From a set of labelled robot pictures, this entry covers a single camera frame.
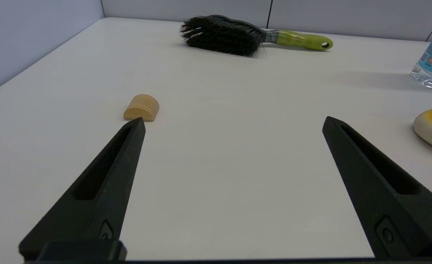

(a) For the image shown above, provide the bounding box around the ridged wooden half-round block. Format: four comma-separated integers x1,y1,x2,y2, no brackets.
123,94,160,122

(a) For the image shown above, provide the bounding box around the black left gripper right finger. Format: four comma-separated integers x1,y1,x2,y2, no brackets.
322,117,432,258

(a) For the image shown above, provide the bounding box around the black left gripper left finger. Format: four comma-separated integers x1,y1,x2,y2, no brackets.
19,117,146,261

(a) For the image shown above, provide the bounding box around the black brush with green handle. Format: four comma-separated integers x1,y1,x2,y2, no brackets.
179,15,334,58

